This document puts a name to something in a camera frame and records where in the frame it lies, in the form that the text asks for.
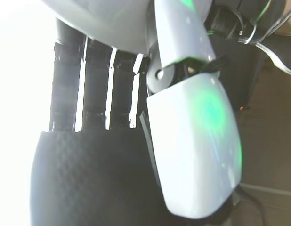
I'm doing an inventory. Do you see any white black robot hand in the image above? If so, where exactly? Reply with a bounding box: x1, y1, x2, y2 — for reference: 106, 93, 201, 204
30, 0, 243, 226

